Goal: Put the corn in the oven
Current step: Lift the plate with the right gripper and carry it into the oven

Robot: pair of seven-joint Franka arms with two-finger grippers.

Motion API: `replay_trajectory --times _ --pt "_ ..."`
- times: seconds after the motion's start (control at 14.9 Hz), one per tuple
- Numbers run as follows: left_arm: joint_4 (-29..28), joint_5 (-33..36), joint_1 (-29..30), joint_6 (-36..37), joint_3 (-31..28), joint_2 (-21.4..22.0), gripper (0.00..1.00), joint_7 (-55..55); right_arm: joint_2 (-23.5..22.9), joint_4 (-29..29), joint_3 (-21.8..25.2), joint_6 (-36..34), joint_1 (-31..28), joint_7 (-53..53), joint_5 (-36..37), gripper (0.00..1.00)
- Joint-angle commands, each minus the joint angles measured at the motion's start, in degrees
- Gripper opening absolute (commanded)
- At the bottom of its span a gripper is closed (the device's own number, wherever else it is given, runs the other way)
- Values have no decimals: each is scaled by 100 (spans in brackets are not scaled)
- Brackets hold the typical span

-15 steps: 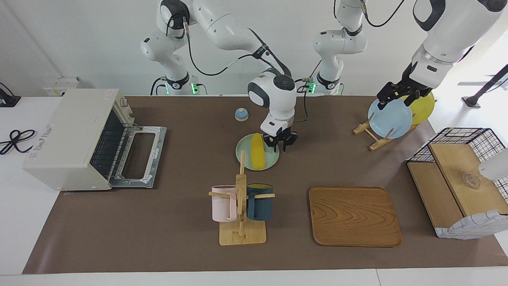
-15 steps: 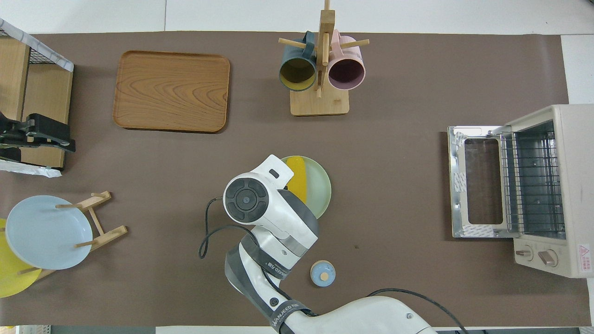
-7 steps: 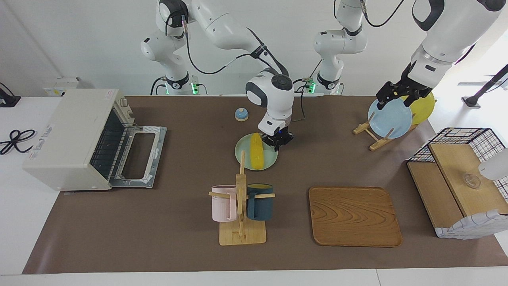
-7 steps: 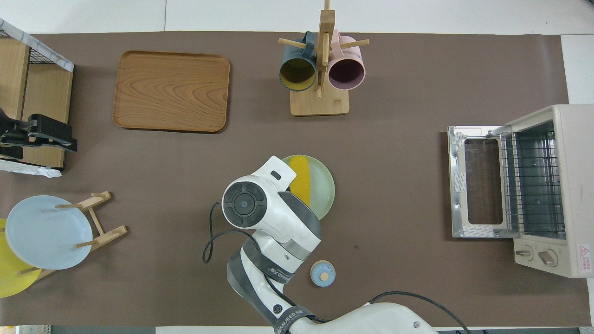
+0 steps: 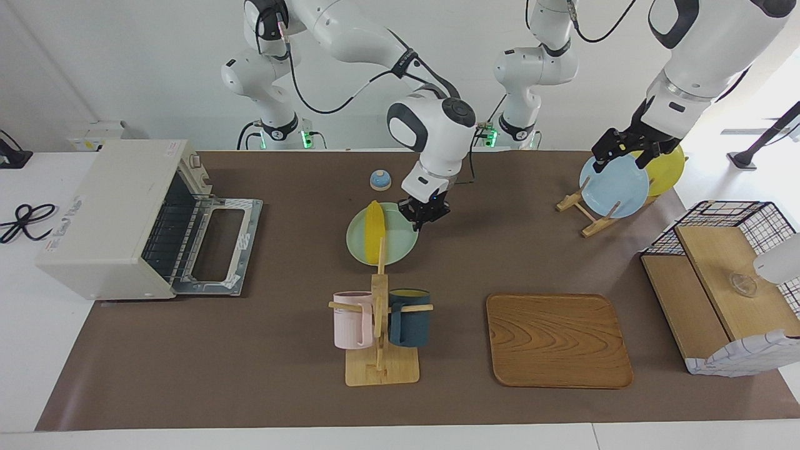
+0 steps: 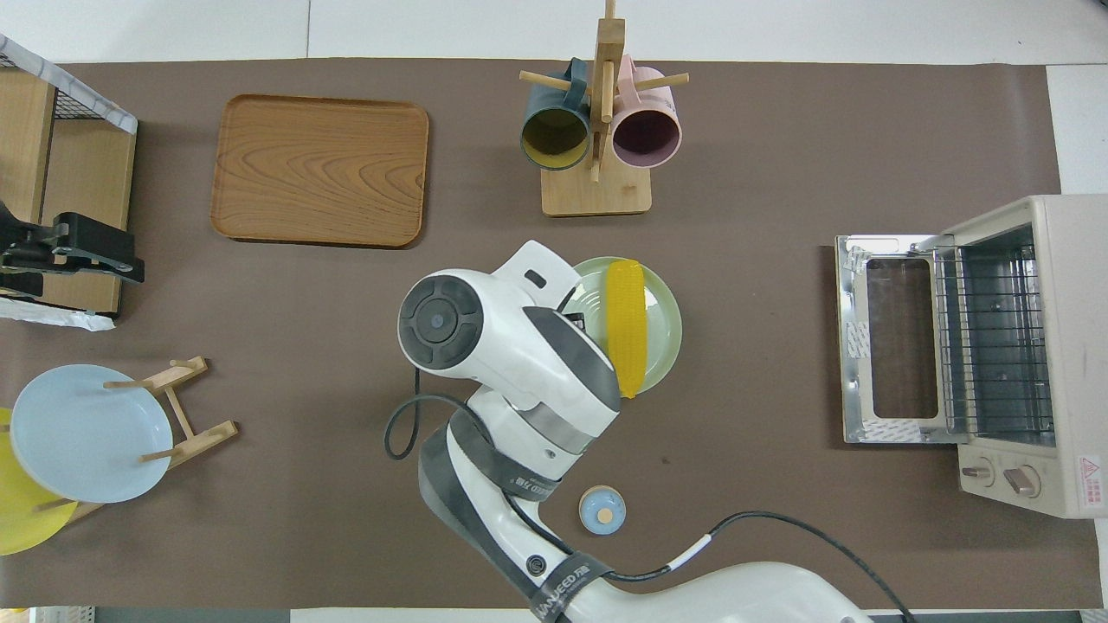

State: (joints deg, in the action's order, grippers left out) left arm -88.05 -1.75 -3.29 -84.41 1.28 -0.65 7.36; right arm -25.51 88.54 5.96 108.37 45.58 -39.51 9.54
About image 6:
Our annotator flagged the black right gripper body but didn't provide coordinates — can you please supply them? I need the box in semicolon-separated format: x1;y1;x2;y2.
561;310;600;347

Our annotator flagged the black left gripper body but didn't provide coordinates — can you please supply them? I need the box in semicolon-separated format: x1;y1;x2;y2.
0;206;51;299

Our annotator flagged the yellow corn cob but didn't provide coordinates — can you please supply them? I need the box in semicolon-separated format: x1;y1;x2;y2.
603;259;646;400

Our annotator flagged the pale green plate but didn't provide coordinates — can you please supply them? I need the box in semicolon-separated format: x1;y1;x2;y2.
554;256;684;395

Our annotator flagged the white toaster oven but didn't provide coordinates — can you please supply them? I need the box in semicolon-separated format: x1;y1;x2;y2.
933;194;1108;520

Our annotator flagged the wooden mug tree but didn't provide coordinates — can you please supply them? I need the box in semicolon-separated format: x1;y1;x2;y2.
519;0;691;217

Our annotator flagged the light blue plate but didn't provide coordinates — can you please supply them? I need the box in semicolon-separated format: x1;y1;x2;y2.
10;364;174;504

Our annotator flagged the dark blue mug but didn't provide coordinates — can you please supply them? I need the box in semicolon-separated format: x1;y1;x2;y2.
519;58;593;172

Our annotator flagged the small blue lid wooden knob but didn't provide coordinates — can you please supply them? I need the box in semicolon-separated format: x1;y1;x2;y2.
578;485;628;536

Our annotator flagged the wooden plate rack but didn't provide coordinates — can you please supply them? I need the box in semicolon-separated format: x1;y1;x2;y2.
35;356;239;524

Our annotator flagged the pink mug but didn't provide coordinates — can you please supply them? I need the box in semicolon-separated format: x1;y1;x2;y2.
611;55;684;170

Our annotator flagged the brown table mat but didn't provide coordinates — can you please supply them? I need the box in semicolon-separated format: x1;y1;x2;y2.
0;59;1108;611

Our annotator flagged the wooden serving tray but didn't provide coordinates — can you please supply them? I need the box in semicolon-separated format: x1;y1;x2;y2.
209;93;430;249

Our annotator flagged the yellow plate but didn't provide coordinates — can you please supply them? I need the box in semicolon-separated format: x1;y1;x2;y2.
0;407;79;556

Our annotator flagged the wooden shelf with wire basket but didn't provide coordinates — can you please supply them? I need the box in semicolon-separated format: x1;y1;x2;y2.
0;35;139;331

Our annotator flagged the oven wire rack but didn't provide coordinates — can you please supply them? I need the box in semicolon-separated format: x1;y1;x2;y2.
935;247;1055;434

